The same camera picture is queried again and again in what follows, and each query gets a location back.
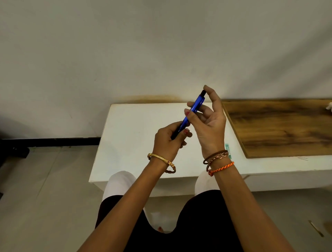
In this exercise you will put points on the blue mechanical pencil handled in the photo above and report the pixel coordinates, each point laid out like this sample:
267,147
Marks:
197,103

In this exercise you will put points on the small wooden stick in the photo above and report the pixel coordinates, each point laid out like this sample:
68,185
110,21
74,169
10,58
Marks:
316,229

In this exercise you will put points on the gold bangle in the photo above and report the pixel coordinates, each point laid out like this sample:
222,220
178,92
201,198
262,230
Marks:
159,157

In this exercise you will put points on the wooden board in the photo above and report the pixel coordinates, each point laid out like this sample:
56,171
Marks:
282,127

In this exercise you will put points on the person's left forearm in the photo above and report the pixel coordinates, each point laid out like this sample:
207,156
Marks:
124,215

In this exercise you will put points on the white trousers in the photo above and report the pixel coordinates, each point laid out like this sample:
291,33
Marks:
119,184

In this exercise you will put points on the black tunic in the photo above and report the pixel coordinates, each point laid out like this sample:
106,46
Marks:
197,226

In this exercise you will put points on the green lead refill case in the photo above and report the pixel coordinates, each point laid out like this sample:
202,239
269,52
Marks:
228,153

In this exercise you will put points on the black skirting strip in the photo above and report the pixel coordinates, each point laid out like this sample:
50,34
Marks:
52,142

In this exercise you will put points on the person's right hand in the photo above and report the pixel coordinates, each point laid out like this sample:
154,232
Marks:
211,129

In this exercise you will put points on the thin dark leads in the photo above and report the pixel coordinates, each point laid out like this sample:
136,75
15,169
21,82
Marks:
303,158

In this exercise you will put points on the person's right forearm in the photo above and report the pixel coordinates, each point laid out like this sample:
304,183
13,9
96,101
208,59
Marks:
249,213

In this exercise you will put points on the person's left hand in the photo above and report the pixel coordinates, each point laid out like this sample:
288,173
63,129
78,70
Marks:
167,141

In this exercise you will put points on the black object on floor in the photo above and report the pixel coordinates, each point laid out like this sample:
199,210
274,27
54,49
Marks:
14,152

